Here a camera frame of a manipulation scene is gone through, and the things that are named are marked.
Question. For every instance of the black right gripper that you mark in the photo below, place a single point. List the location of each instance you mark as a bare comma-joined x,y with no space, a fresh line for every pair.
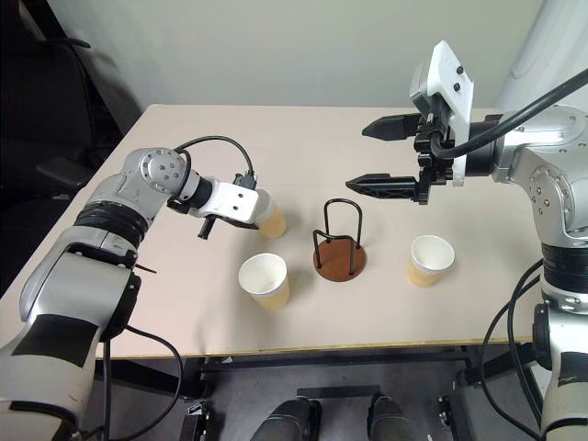
425,179

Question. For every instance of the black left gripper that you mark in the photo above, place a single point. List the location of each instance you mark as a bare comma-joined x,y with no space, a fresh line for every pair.
207,227

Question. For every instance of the tan ribbed paper cup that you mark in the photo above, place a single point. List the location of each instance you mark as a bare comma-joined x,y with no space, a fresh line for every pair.
420,275
271,294
274,222

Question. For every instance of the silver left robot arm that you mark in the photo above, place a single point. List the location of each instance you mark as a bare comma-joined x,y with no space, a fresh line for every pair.
59,285

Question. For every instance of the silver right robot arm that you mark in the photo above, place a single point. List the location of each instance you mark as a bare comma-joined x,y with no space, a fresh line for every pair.
556,184

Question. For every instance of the black flat floor plate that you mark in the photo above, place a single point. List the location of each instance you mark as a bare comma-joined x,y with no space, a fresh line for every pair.
337,392

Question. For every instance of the white curved panel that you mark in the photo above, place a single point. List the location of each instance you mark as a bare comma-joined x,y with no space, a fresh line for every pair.
551,46

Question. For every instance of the dark rounded foot-like shape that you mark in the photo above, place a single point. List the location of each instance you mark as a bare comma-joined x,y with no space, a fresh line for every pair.
388,418
285,420

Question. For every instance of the black office chair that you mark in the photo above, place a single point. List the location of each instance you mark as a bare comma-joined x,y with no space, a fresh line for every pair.
41,92

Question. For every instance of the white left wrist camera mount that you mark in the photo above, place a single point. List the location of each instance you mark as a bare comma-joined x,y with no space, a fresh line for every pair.
234,202

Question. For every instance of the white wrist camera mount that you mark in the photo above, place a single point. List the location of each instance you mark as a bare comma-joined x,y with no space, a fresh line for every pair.
452,78
234,202

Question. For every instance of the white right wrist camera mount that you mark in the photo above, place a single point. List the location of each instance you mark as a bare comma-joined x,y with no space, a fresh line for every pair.
452,78

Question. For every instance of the black metal table frame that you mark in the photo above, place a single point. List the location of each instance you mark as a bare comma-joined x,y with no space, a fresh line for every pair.
344,357

